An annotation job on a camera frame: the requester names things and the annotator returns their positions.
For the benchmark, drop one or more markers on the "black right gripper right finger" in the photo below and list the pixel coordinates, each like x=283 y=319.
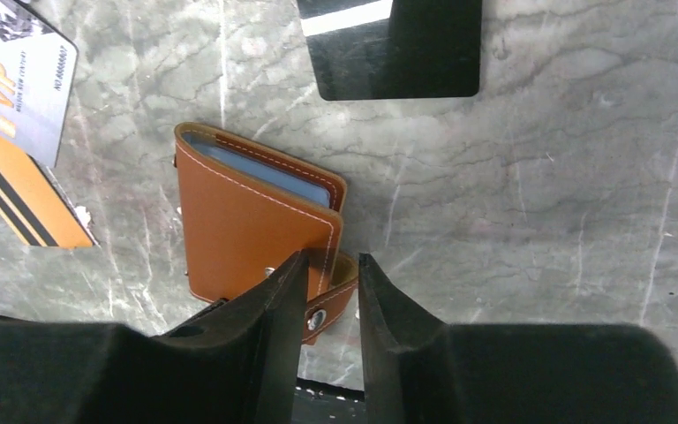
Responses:
x=419 y=369

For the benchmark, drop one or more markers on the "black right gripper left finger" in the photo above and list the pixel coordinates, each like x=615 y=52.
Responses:
x=230 y=363

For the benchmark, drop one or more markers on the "black card wallet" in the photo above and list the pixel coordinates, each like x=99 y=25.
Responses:
x=394 y=49

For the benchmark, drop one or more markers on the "brown leather card holder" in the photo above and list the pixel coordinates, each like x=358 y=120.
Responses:
x=246 y=208

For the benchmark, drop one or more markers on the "gold card with stripes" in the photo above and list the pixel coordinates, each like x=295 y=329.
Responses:
x=32 y=205

